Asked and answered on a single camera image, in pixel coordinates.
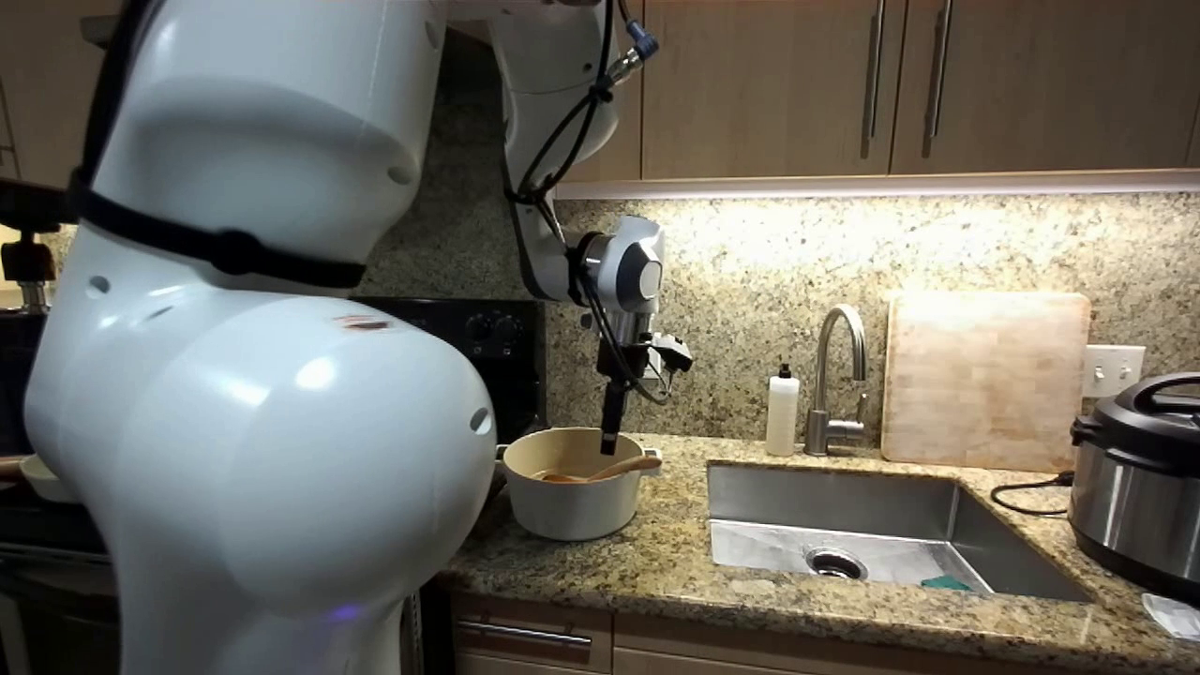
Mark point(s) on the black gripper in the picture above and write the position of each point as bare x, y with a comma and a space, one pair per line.
630, 350

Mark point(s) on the wooden cooking spoon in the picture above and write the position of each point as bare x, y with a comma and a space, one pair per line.
606, 472

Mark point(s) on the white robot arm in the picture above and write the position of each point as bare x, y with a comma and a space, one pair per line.
270, 461

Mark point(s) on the white enamel cooking pot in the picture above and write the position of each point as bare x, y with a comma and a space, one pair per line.
567, 511

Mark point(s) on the black electric stove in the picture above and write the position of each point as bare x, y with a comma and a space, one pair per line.
502, 338

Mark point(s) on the white soap dispenser bottle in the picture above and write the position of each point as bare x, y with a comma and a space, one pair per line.
780, 408

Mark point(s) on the chrome kitchen faucet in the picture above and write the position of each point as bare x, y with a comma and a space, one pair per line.
822, 425

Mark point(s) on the stainless steel sink basin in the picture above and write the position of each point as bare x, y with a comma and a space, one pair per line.
871, 525

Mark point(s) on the lower wooden counter cabinets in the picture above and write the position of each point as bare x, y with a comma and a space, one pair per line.
540, 640

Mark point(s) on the wooden cutting board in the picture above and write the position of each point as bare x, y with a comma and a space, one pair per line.
983, 378

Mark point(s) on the green sponge in sink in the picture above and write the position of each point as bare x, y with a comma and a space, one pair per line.
945, 583

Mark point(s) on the stainless steel pressure cooker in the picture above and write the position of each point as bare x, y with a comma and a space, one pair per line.
1137, 485

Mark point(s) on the upper wooden wall cabinets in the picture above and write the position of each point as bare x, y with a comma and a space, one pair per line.
842, 87

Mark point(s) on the white wall power outlet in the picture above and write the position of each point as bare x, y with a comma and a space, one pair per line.
1107, 368

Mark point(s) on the black camera tripod mount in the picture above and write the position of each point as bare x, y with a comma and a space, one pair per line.
30, 210

